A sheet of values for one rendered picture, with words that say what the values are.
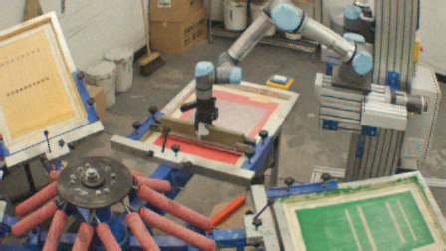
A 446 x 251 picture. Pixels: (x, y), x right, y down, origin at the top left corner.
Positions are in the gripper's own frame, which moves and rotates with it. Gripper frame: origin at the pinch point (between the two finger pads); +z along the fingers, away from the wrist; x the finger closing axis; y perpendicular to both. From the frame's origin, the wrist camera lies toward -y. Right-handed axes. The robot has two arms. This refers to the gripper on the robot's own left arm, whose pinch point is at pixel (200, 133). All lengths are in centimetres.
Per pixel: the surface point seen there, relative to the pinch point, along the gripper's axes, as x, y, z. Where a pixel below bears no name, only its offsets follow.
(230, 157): -4.6, 16.4, 5.4
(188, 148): -5.7, -3.5, 5.4
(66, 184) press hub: -92, -8, -30
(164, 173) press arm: -37.6, 1.8, -3.2
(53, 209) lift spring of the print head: -101, -11, -23
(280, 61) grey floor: 305, -58, 101
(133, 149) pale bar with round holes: -26.2, -20.5, -1.6
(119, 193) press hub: -86, 13, -30
